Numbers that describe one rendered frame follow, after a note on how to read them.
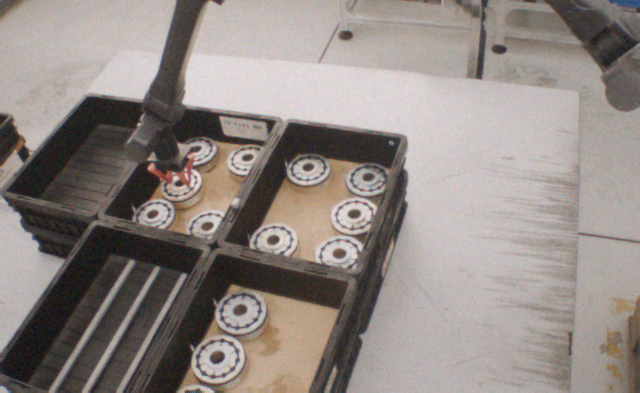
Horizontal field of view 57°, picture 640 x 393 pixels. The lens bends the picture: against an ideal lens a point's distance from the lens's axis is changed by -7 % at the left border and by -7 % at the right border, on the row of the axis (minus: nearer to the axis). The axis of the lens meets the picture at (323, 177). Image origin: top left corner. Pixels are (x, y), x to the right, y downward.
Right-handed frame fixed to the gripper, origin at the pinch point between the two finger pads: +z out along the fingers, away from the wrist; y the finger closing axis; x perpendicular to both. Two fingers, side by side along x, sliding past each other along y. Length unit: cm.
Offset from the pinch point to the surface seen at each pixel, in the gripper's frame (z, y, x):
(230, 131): -0.4, 5.0, 18.9
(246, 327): 4.3, 30.3, -31.5
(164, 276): 5.4, 6.6, -23.1
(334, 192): 6.2, 34.8, 8.6
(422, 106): 18, 44, 59
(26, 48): 68, -230, 160
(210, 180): 4.3, 4.3, 5.8
